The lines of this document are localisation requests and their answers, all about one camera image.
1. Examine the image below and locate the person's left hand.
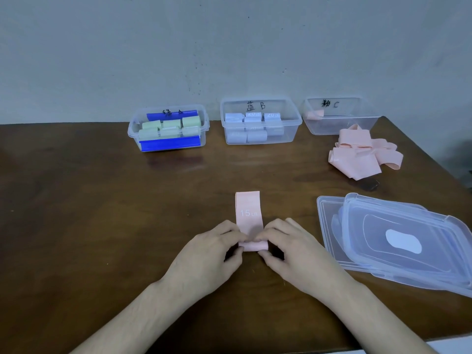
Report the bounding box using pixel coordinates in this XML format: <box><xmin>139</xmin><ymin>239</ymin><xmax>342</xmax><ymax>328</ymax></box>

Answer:
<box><xmin>162</xmin><ymin>220</ymin><xmax>249</xmax><ymax>303</ymax></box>

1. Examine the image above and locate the person's right hand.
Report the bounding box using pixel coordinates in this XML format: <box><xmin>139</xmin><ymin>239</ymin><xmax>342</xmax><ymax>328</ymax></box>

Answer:
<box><xmin>254</xmin><ymin>217</ymin><xmax>355</xmax><ymax>305</ymax></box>

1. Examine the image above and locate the pink resistance band with print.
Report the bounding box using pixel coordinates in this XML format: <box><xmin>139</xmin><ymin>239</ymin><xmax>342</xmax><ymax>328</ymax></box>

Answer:
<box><xmin>235</xmin><ymin>191</ymin><xmax>269</xmax><ymax>252</ymax></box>

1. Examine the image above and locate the person's left forearm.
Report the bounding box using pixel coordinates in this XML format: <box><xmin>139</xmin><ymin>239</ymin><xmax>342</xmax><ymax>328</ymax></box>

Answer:
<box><xmin>69</xmin><ymin>281</ymin><xmax>185</xmax><ymax>354</ymax></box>

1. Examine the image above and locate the person's right forearm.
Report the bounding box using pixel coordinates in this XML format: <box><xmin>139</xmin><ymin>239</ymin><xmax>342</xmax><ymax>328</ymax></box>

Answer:
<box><xmin>324</xmin><ymin>284</ymin><xmax>441</xmax><ymax>354</ymax></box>

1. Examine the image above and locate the clear flat plastic lid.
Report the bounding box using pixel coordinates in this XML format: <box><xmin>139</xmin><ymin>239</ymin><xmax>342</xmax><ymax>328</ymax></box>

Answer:
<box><xmin>316</xmin><ymin>195</ymin><xmax>428</xmax><ymax>274</ymax></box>

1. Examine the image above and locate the group of blue band rolls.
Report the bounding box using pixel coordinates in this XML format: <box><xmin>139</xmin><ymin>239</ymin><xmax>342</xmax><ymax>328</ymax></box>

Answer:
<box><xmin>224</xmin><ymin>112</ymin><xmax>284</xmax><ymax>144</ymax></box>

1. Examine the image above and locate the clear lid with white label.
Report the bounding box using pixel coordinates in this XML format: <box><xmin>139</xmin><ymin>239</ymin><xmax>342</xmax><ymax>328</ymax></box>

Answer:
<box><xmin>331</xmin><ymin>192</ymin><xmax>472</xmax><ymax>299</ymax></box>

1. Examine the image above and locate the clear box with blue latches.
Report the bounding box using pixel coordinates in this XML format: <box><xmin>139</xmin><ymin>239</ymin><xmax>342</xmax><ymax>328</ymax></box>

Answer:
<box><xmin>128</xmin><ymin>104</ymin><xmax>210</xmax><ymax>153</ymax></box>

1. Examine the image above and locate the clear plastic storage box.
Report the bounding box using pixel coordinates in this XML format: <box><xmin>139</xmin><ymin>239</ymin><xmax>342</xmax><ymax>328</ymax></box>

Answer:
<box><xmin>302</xmin><ymin>96</ymin><xmax>381</xmax><ymax>136</ymax></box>
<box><xmin>220</xmin><ymin>96</ymin><xmax>303</xmax><ymax>146</ymax></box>

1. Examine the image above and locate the group of green band rolls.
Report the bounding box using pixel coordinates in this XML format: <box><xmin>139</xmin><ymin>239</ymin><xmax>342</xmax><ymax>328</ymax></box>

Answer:
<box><xmin>139</xmin><ymin>116</ymin><xmax>201</xmax><ymax>139</ymax></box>

